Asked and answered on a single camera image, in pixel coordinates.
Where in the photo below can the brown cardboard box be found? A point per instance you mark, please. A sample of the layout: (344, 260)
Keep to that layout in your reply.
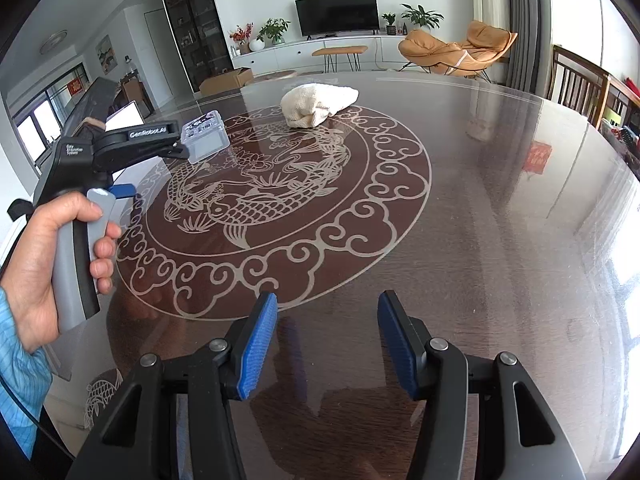
(228, 81)

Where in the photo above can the black display shelf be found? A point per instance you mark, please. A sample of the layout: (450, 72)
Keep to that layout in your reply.
(199, 37)

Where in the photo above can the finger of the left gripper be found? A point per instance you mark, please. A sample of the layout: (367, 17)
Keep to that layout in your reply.
(121, 191)

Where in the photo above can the white cardboard storage box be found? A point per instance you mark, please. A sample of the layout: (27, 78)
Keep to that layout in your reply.
(129, 141)

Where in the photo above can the dark wooden dining chair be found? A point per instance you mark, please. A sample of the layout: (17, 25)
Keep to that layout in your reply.
(591, 91)

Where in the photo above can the red flower vase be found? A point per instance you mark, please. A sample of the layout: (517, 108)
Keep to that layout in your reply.
(241, 37)

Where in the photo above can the person's left hand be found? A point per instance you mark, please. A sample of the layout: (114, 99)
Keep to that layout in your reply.
(27, 281)

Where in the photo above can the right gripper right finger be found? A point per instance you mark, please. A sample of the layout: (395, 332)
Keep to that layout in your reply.
(433, 371)

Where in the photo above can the black flat television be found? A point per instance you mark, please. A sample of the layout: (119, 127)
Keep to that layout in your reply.
(326, 17)

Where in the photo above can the white tv cabinet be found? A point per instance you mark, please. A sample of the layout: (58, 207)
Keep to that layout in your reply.
(381, 53)

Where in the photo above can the grey curtain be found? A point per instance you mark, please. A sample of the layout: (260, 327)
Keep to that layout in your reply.
(531, 53)

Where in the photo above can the green plant right of tv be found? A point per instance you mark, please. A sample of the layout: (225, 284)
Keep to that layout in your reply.
(422, 18)

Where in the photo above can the orange lounge chair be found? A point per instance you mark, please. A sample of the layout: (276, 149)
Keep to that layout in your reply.
(483, 46)

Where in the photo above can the orange wooden bench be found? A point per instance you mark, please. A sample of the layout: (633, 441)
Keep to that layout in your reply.
(330, 57)

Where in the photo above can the clear plastic cartoon box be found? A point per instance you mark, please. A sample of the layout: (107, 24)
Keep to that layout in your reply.
(204, 136)

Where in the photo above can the green potted plant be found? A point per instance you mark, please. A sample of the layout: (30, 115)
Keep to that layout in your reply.
(274, 30)

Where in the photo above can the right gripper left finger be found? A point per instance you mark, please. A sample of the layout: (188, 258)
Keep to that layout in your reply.
(226, 369)

